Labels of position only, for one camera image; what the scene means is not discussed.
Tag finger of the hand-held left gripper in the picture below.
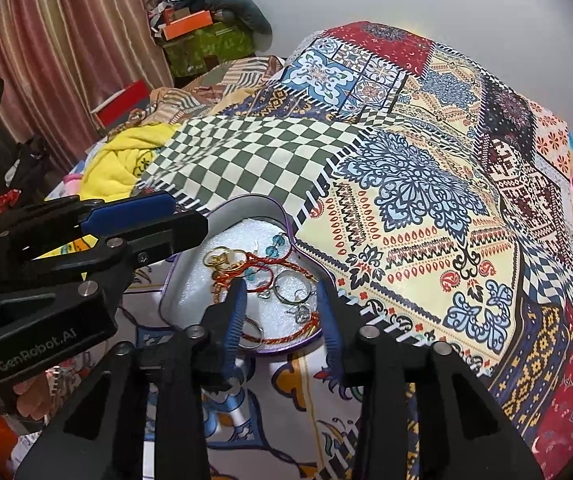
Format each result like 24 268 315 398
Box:
31 210 210 307
0 192 177 262

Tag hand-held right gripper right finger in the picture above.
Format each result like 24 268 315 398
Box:
317 280 545 480

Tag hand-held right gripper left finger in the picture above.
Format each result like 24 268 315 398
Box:
14 277 250 480

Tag silver earrings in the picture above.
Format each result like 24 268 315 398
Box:
286 303 318 324

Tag red orange braided bracelet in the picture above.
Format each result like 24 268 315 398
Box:
239 310 325 349

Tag heart-shaped purple tin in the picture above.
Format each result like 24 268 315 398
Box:
159 195 325 359

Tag red string bracelet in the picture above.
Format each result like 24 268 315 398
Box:
211 252 317 306

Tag silver hoop ring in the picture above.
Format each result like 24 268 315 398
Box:
272 271 313 306

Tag blue bead bracelet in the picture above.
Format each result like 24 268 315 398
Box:
244 232 288 281

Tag person's left hand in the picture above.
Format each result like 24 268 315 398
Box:
11 360 73 414

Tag yellow towel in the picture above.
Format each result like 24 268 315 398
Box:
80 122 180 200

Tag pink cloth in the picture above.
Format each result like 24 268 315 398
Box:
61 172 90 196

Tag red lidded box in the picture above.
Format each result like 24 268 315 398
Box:
91 80 150 132

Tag striped brown cloth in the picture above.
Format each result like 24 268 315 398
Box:
136 55 287 126

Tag patchwork printed blanket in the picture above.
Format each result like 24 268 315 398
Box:
81 20 573 480

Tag green printed box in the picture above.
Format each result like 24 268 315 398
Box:
161 22 257 77

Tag striped brown curtain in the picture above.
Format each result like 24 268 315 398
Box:
0 0 175 176

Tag orange box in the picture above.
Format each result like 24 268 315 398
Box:
162 9 215 41

